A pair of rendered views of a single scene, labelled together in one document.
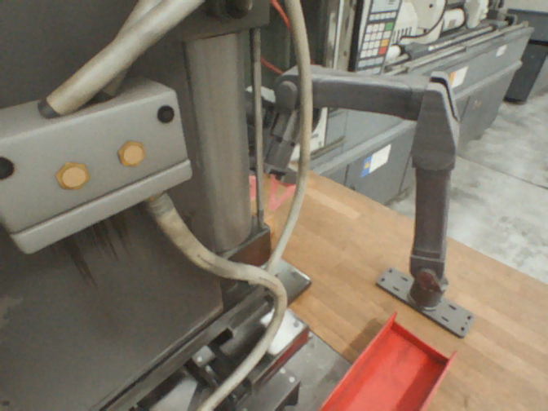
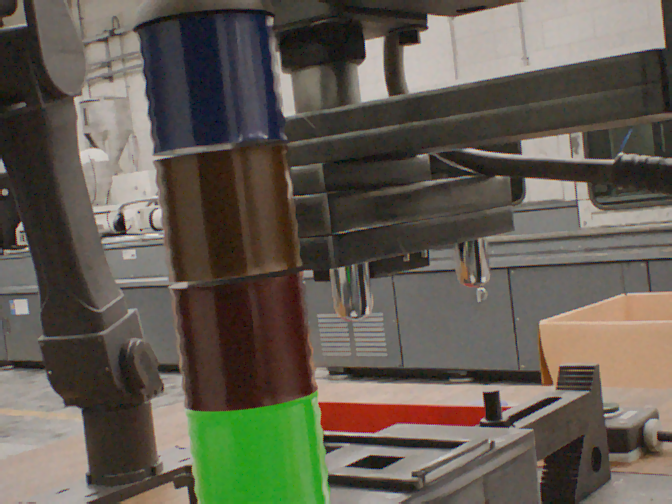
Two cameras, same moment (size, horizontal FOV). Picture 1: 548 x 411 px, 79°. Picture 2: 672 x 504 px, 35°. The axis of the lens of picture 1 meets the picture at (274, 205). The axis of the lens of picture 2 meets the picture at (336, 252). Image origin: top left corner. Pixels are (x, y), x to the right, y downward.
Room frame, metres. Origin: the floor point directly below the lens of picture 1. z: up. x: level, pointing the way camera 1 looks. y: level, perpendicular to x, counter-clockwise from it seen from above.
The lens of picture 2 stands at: (0.35, 0.65, 1.14)
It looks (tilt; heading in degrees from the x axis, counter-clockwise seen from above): 3 degrees down; 263
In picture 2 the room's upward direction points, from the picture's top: 7 degrees counter-clockwise
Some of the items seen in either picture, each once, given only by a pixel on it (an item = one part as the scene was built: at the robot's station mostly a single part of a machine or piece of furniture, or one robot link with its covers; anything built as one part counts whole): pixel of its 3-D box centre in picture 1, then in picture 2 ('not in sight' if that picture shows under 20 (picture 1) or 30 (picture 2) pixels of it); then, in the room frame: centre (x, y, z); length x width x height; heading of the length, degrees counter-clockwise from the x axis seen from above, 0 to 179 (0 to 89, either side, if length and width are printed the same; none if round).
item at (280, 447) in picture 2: not in sight; (259, 459); (0.34, 0.35, 1.07); 0.04 x 0.04 x 0.03
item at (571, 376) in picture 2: not in sight; (569, 430); (0.10, -0.11, 0.95); 0.06 x 0.03 x 0.09; 46
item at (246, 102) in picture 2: not in sight; (212, 87); (0.34, 0.35, 1.17); 0.04 x 0.04 x 0.03
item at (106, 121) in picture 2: not in sight; (123, 163); (0.95, -8.13, 1.60); 2.54 x 0.84 x 1.26; 132
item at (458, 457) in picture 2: (220, 386); (454, 478); (0.23, 0.08, 0.98); 0.07 x 0.01 x 0.03; 46
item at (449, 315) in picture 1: (427, 289); (121, 442); (0.45, -0.33, 0.94); 0.20 x 0.07 x 0.08; 46
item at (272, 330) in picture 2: not in sight; (243, 337); (0.34, 0.35, 1.10); 0.04 x 0.04 x 0.03
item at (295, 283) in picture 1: (261, 282); not in sight; (0.49, 0.03, 0.91); 0.17 x 0.16 x 0.02; 46
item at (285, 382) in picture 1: (235, 360); (372, 478); (0.28, 0.06, 0.98); 0.20 x 0.10 x 0.01; 46
